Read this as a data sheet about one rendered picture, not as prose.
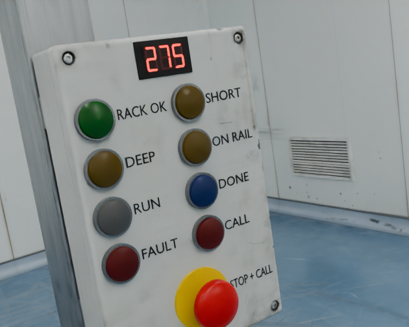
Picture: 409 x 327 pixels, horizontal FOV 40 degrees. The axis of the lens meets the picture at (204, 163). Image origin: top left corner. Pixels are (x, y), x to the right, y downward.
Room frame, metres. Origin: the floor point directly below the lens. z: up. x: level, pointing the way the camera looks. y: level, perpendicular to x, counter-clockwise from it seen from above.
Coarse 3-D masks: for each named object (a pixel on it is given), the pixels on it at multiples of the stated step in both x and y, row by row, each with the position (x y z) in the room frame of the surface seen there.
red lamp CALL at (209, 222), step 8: (200, 224) 0.43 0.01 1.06; (208, 224) 0.44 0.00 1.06; (216, 224) 0.44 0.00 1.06; (200, 232) 0.43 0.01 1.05; (208, 232) 0.43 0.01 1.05; (216, 232) 0.44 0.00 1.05; (200, 240) 0.43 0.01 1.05; (208, 240) 0.43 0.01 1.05; (216, 240) 0.44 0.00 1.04; (208, 248) 0.44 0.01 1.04
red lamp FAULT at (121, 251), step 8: (120, 248) 0.39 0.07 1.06; (128, 248) 0.40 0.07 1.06; (112, 256) 0.39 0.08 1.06; (120, 256) 0.39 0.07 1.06; (128, 256) 0.40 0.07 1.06; (136, 256) 0.40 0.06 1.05; (112, 264) 0.39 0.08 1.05; (120, 264) 0.39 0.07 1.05; (128, 264) 0.39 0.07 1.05; (136, 264) 0.40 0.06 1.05; (112, 272) 0.39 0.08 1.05; (120, 272) 0.39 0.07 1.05; (128, 272) 0.39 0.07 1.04; (120, 280) 0.39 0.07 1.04
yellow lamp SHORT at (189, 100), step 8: (184, 88) 0.44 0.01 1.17; (192, 88) 0.44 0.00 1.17; (176, 96) 0.43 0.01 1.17; (184, 96) 0.43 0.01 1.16; (192, 96) 0.44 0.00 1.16; (200, 96) 0.44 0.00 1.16; (176, 104) 0.43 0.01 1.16; (184, 104) 0.43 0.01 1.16; (192, 104) 0.44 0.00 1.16; (200, 104) 0.44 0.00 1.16; (184, 112) 0.43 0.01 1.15; (192, 112) 0.44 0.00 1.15; (200, 112) 0.44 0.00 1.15
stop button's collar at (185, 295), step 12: (192, 276) 0.43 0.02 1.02; (204, 276) 0.43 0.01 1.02; (216, 276) 0.44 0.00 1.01; (240, 276) 0.46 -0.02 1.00; (252, 276) 0.46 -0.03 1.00; (180, 288) 0.42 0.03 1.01; (192, 288) 0.43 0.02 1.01; (180, 300) 0.42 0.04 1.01; (192, 300) 0.43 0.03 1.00; (180, 312) 0.42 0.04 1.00; (192, 312) 0.43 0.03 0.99; (192, 324) 0.42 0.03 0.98
